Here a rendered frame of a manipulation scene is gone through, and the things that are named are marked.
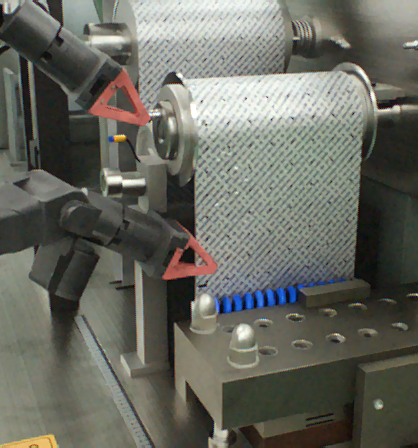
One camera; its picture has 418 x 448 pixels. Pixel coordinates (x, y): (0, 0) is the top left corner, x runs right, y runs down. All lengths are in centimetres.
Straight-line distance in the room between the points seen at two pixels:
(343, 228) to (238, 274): 16
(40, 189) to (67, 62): 16
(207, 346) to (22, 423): 27
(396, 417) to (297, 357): 14
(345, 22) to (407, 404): 60
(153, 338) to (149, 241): 22
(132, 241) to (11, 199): 17
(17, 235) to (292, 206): 38
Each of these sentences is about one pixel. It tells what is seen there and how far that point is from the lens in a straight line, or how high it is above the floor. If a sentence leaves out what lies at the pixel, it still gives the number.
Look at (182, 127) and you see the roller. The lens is 97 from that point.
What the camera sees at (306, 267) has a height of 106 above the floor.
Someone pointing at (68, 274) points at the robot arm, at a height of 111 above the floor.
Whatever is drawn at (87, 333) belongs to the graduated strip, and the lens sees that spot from 127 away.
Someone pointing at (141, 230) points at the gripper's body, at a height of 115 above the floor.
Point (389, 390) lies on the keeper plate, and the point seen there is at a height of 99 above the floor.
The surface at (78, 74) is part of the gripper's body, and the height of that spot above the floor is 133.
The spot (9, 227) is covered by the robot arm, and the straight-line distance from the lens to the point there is 84.
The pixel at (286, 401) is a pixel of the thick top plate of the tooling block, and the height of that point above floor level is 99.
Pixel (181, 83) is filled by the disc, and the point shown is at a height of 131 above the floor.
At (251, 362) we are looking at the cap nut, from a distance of 89.
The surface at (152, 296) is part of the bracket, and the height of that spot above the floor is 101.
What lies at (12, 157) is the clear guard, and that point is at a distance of 199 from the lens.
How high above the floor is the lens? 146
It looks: 18 degrees down
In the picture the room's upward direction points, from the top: straight up
